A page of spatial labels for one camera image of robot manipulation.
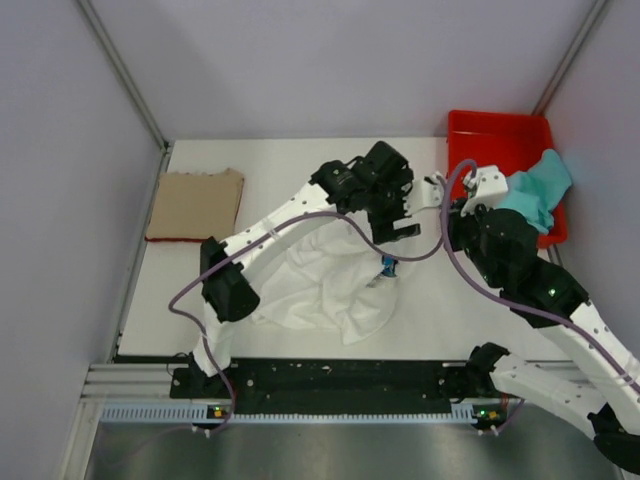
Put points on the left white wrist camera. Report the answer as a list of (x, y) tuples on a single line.
[(425, 193)]

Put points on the white t shirt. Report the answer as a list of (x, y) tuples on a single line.
[(330, 280)]

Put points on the grey slotted cable duct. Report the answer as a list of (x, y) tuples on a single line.
[(210, 415)]

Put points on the aluminium frame rail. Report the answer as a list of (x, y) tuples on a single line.
[(125, 382)]

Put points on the teal t shirt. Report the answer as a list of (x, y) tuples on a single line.
[(537, 192)]

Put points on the folded brown t shirt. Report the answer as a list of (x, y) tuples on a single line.
[(192, 207)]

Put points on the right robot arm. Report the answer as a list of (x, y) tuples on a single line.
[(503, 248)]

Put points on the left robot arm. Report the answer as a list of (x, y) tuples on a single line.
[(228, 267)]

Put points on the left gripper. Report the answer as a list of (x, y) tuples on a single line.
[(381, 226)]

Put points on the red plastic bin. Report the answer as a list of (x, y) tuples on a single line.
[(509, 141)]

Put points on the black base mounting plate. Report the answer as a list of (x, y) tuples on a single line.
[(336, 387)]

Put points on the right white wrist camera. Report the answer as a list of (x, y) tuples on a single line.
[(487, 187)]

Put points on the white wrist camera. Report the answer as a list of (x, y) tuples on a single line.
[(487, 187), (425, 193)]

